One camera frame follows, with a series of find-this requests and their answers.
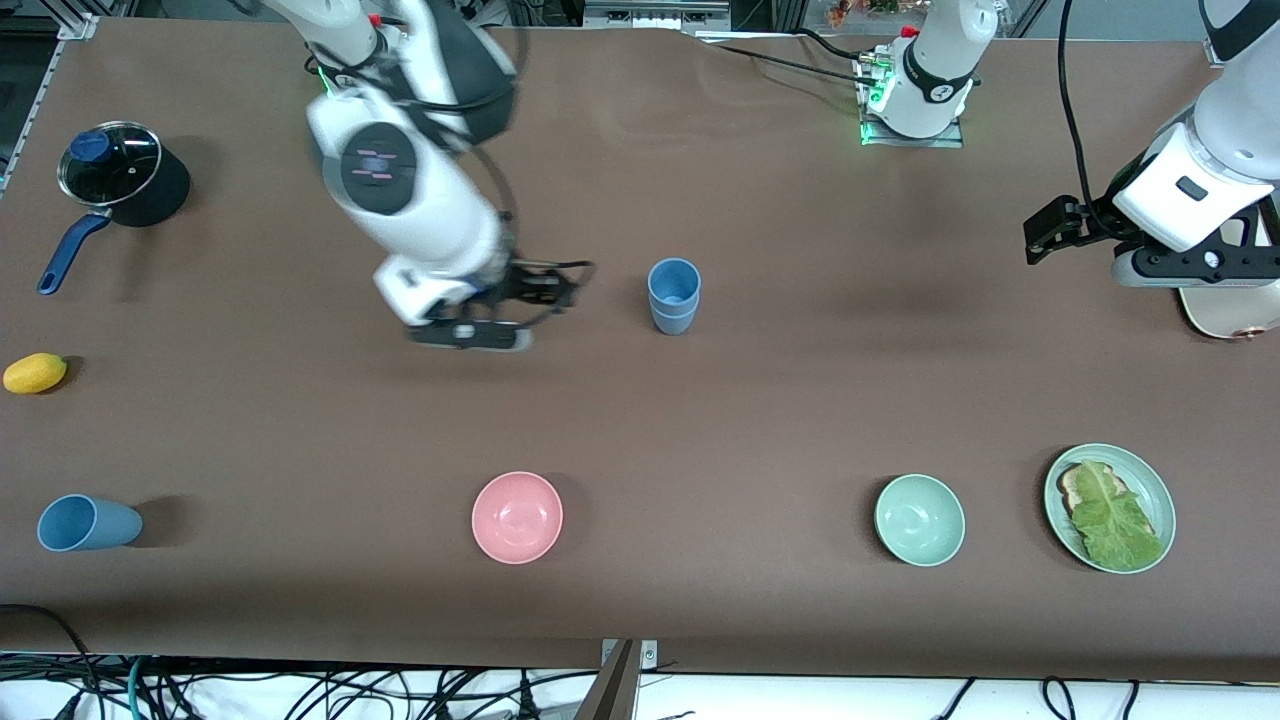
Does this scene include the blue plastic cup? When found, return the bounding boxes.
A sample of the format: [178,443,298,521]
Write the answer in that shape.
[647,258,702,313]
[37,494,144,553]

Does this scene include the cream white cooking pot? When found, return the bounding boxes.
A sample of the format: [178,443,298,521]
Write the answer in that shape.
[1180,285,1280,342]

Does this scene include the pink bowl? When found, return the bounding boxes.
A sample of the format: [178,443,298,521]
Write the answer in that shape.
[471,471,564,565]

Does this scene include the toast bread slice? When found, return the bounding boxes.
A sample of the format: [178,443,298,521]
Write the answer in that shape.
[1058,462,1156,541]

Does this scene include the mint green plate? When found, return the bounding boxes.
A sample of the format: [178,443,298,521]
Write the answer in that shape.
[1043,443,1177,575]

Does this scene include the grey power strip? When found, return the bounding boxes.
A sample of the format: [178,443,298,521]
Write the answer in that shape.
[583,0,733,31]

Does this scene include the green lettuce leaf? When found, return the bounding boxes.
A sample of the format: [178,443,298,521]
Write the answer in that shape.
[1070,460,1166,571]

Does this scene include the mint green bowl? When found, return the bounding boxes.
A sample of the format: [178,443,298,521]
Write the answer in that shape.
[874,473,967,568]

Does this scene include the dark metal leg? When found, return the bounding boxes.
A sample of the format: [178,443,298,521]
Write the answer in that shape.
[572,640,637,720]

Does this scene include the glass lid blue knob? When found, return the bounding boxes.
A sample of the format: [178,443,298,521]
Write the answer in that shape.
[57,121,163,208]

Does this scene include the yellow lemon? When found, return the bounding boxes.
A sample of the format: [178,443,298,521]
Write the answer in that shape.
[3,352,69,395]

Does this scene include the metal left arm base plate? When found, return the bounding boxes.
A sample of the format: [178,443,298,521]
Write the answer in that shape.
[858,50,966,149]

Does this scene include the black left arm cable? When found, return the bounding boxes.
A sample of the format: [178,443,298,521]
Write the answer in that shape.
[1057,0,1101,216]

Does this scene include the long black left base cable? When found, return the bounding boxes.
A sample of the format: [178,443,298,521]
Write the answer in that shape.
[695,35,866,86]

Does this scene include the black pot blue handle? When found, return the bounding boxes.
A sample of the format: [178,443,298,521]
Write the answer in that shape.
[38,121,193,297]

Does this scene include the silver table edge bracket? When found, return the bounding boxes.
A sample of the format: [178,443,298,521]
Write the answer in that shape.
[600,640,659,673]

